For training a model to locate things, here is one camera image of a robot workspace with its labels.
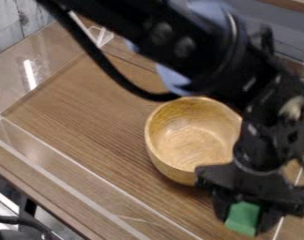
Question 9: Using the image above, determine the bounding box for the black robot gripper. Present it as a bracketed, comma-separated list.
[195, 162, 304, 233]

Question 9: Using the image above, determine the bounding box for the green rectangular block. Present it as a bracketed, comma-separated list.
[225, 202, 261, 237]

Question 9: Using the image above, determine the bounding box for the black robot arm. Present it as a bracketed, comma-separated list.
[36, 0, 304, 235]

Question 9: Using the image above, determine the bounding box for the brown wooden bowl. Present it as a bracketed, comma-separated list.
[145, 97, 243, 187]

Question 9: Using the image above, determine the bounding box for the clear acrylic enclosure wall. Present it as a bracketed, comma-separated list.
[0, 12, 304, 240]

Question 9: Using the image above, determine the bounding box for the black metal table frame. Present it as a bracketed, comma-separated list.
[15, 196, 69, 240]

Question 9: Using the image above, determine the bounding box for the clear acrylic corner bracket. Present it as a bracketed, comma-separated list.
[72, 12, 116, 49]

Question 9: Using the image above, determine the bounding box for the black cable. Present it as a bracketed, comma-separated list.
[34, 0, 181, 103]

